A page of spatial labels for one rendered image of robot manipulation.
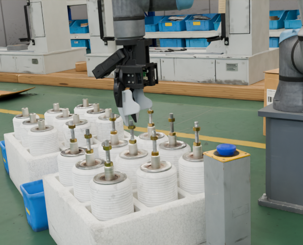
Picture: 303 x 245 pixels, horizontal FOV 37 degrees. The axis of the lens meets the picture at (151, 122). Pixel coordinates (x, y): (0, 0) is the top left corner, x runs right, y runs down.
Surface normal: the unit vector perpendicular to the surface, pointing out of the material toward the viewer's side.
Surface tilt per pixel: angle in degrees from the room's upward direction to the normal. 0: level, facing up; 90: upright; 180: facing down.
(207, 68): 90
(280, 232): 0
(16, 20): 90
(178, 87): 90
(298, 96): 72
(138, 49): 90
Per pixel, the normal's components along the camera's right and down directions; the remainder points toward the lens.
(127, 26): -0.04, 0.25
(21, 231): -0.06, -0.97
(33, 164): 0.47, 0.19
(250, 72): 0.81, 0.10
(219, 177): -0.88, 0.17
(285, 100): -0.71, -0.09
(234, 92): -0.58, 0.23
